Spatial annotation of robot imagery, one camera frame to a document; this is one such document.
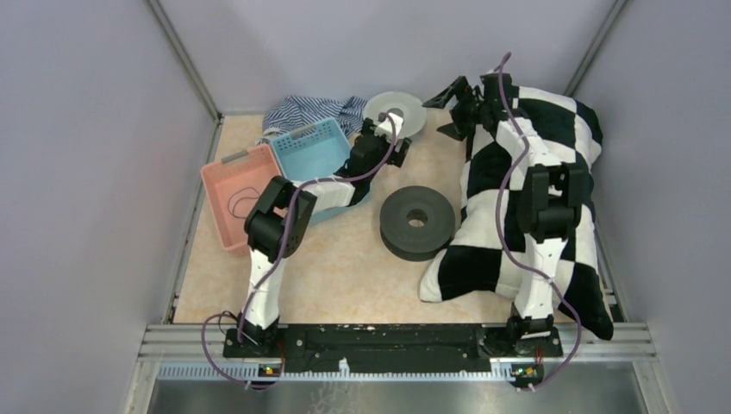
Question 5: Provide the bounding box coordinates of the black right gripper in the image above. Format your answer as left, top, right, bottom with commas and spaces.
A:
422, 77, 490, 141

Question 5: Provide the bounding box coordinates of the grey cable spool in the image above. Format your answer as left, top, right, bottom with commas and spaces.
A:
362, 91, 427, 139

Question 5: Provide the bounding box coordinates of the black cable spool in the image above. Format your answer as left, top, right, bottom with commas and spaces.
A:
378, 185, 456, 262

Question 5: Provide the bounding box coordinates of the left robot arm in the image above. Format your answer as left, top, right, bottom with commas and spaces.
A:
237, 113, 410, 357

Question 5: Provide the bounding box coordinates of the blue perforated plastic basket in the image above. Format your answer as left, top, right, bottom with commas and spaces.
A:
270, 116, 375, 226

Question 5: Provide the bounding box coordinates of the blue white striped cloth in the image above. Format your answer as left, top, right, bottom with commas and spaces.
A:
256, 95, 367, 145

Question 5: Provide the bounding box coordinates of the pink perforated plastic basket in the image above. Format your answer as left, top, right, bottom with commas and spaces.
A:
200, 144, 280, 257

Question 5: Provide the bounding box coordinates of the black white checkered pillow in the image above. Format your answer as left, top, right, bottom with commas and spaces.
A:
418, 84, 615, 342

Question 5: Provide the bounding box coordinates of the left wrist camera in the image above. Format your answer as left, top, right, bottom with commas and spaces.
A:
374, 112, 405, 142

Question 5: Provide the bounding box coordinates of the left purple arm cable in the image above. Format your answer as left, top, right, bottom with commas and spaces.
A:
201, 111, 398, 392

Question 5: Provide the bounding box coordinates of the black cable in pink basket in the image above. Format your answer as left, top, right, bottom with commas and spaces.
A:
227, 185, 263, 221

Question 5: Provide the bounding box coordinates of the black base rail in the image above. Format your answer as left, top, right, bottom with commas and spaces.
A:
222, 323, 564, 374

